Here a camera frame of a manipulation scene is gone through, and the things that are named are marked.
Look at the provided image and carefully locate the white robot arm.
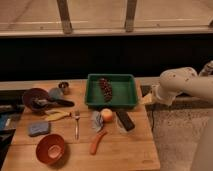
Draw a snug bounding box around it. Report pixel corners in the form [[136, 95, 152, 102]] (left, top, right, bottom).
[[142, 67, 213, 171]]

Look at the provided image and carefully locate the small metal cup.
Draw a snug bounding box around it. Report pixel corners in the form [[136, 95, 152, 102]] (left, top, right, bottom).
[[58, 82, 70, 95]]

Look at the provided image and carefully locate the green plastic tray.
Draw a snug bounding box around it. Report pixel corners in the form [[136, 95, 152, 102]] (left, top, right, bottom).
[[85, 74, 138, 109]]

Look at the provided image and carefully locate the black rectangular block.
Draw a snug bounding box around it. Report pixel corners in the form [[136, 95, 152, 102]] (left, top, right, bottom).
[[116, 111, 135, 132]]

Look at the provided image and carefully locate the peach apple fruit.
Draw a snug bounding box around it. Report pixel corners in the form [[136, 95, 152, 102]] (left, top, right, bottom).
[[101, 108, 113, 122]]

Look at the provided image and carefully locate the dark grape bunch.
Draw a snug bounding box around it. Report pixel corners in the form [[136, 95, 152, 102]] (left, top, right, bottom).
[[99, 78, 112, 102]]

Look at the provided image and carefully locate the grey crumpled cloth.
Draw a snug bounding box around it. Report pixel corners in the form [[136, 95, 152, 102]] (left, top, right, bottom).
[[91, 111, 104, 132]]

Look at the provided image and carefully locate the orange carrot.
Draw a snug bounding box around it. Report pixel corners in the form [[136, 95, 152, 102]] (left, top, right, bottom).
[[90, 130, 107, 155]]

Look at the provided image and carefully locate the silver metal fork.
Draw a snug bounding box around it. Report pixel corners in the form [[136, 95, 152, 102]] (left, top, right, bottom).
[[75, 111, 80, 140]]

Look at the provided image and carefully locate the yellow banana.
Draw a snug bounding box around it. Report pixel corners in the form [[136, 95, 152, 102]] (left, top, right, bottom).
[[45, 111, 70, 121]]

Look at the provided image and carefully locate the orange red bowl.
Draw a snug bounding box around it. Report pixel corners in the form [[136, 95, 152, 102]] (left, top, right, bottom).
[[36, 134, 65, 165]]

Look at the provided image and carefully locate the blue sponge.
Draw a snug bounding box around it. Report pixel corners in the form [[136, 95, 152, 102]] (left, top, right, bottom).
[[28, 121, 50, 137]]

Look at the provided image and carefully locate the dark purple bowl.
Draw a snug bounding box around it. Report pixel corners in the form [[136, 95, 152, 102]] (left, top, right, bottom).
[[22, 88, 49, 112]]

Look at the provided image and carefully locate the metal rail with bracket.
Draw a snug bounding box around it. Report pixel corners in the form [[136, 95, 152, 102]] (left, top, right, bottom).
[[139, 61, 213, 87]]

